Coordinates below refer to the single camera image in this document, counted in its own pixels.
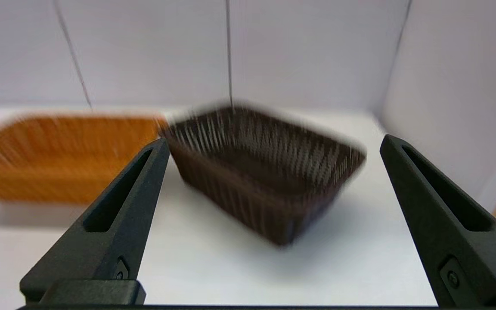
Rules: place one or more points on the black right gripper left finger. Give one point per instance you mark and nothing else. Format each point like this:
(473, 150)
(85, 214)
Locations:
(101, 258)

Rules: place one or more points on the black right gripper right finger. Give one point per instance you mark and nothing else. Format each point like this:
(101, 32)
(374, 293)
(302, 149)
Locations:
(480, 267)

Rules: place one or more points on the orange wicker basket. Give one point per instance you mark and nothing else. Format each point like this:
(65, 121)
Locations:
(58, 163)

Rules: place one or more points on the dark brown wicker basket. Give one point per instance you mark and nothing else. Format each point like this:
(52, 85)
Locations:
(265, 202)

